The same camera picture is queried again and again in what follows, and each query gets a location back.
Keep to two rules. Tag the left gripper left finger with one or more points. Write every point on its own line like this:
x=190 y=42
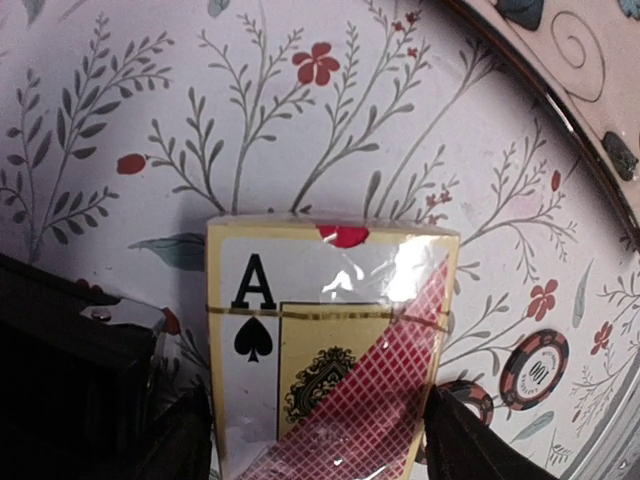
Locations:
x=179 y=444

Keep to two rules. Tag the black 100 chip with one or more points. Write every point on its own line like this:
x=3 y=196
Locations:
x=473 y=396
x=534 y=369

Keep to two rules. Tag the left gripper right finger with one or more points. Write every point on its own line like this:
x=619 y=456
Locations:
x=460 y=446

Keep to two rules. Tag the red playing card deck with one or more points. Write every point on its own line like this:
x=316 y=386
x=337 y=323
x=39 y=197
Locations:
x=325 y=337

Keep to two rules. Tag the black poker case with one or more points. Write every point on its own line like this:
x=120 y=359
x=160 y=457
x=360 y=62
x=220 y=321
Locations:
x=80 y=377

